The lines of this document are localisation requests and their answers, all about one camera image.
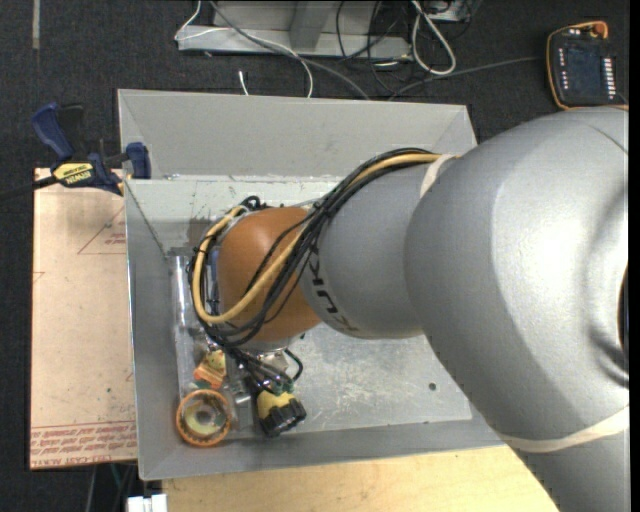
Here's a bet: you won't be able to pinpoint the orange and yellow toy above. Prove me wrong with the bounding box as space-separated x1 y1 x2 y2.
192 348 227 392

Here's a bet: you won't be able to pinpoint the clear plastic bottle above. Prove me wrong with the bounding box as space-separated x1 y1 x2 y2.
168 252 215 362

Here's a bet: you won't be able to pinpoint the brown cardboard board red print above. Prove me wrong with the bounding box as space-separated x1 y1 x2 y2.
28 166 139 471

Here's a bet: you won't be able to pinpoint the grey metal bin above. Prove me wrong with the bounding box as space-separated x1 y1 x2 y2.
117 88 507 482

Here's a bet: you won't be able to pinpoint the black cylinder on white bracket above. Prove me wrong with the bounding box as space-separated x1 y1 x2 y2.
255 388 308 438

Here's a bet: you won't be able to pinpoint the orange ring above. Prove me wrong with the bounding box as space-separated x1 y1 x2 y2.
174 388 233 448

